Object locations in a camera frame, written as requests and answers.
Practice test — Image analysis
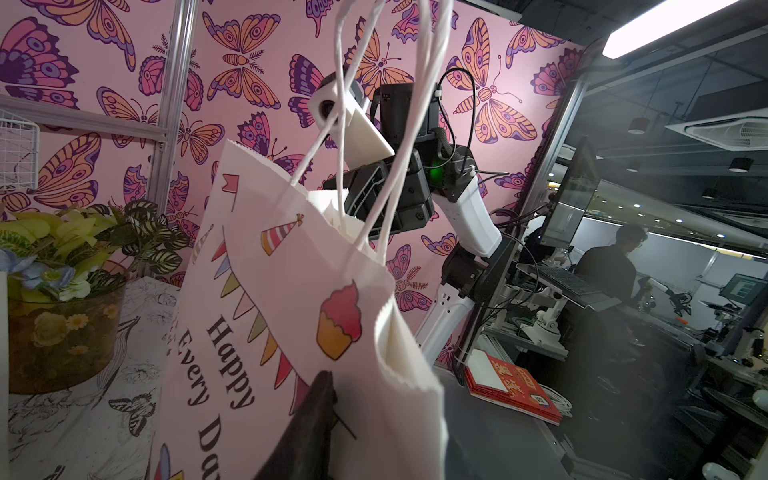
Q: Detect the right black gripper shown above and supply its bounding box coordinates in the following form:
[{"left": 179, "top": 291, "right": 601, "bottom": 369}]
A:
[{"left": 323, "top": 149, "right": 436, "bottom": 241}]

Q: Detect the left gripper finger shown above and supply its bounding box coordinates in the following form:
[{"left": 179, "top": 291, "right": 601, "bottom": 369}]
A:
[{"left": 255, "top": 371, "right": 336, "bottom": 480}]

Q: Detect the white paper bag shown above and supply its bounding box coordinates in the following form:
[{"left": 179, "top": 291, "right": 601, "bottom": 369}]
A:
[{"left": 148, "top": 2, "right": 452, "bottom": 479}]

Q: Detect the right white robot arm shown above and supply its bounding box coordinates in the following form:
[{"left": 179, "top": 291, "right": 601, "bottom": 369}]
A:
[{"left": 323, "top": 84, "right": 512, "bottom": 363}]

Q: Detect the computer monitor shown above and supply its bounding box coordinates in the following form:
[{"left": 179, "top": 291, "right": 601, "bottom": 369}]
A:
[{"left": 540, "top": 136, "right": 601, "bottom": 248}]

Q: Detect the red book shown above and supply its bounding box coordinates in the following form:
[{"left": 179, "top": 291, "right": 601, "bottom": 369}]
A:
[{"left": 465, "top": 349, "right": 563, "bottom": 426}]

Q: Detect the person in black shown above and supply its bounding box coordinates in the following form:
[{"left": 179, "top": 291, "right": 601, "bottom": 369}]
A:
[{"left": 574, "top": 224, "right": 648, "bottom": 305}]

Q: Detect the green potted plant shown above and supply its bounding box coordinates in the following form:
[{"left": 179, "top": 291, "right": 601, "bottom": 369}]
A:
[{"left": 1, "top": 200, "right": 192, "bottom": 394}]

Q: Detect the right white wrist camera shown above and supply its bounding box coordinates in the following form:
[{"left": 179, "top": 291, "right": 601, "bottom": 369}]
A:
[{"left": 308, "top": 73, "right": 395, "bottom": 170}]

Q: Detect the aluminium frame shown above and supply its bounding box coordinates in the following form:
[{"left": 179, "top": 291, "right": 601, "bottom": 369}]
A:
[{"left": 1, "top": 0, "right": 199, "bottom": 210}]

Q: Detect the white wire wall basket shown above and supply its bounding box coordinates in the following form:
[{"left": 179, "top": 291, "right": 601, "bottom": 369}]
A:
[{"left": 0, "top": 110, "right": 40, "bottom": 190}]

